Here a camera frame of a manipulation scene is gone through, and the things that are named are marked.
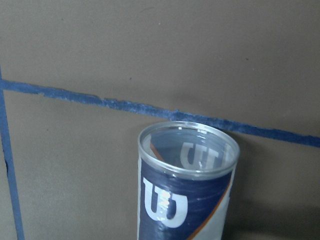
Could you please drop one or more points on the white blue tennis ball can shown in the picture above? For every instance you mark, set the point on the white blue tennis ball can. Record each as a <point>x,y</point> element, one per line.
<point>185,176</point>

